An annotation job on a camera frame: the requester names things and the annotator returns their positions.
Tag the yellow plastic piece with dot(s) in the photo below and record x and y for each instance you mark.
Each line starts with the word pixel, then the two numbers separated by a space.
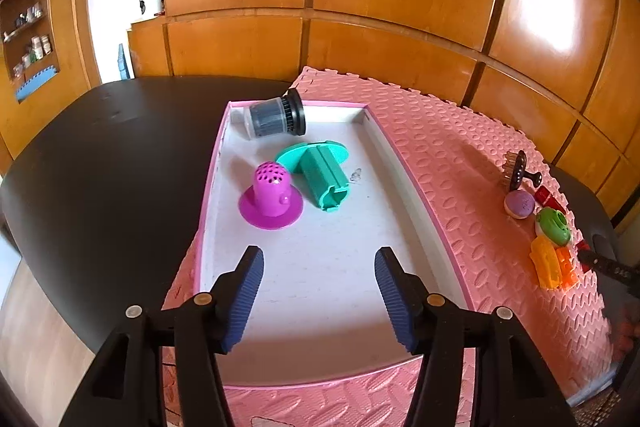
pixel 546 263

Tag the pink foam puzzle mat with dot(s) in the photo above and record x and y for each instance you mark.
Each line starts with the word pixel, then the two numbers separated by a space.
pixel 456 155

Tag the dark brown mushroom brush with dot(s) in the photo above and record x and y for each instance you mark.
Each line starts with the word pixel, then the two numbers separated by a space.
pixel 515 171

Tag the red glossy cylinder bottle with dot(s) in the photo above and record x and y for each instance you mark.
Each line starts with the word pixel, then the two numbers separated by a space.
pixel 545 198

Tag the black padded massage table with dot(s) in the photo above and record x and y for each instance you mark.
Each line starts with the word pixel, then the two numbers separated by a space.
pixel 106 200

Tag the purple oval perforated case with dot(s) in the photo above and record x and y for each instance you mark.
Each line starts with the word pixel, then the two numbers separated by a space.
pixel 519 204

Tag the clear jar black lid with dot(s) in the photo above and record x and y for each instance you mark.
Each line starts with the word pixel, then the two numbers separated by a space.
pixel 284 114

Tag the wooden door with shelves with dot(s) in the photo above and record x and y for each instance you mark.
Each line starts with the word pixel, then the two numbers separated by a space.
pixel 47 62

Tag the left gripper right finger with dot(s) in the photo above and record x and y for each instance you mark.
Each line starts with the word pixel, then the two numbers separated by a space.
pixel 513 385

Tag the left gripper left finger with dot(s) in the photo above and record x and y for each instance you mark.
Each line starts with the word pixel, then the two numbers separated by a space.
pixel 123 385

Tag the black face hole cushion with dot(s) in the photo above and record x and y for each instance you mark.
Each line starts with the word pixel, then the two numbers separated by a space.
pixel 605 246

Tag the magenta perforated strainer cup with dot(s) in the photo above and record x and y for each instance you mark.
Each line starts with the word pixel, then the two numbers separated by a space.
pixel 272 202

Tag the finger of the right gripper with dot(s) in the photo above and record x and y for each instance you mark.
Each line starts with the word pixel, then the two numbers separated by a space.
pixel 627 276

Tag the green white plug device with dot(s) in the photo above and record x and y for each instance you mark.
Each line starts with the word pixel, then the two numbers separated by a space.
pixel 552 223

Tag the blue foam mat piece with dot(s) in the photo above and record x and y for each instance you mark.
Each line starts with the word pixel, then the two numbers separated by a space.
pixel 122 64

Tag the teal plastic cylinder cup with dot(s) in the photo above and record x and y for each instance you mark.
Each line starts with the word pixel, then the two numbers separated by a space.
pixel 320 164

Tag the pink white cardboard tray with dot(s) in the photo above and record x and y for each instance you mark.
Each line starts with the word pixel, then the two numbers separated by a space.
pixel 318 314

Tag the red puzzle piece block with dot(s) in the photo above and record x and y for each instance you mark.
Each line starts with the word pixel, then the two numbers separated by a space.
pixel 582 246

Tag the orange cube block toy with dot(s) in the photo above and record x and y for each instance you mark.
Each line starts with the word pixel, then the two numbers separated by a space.
pixel 569 275

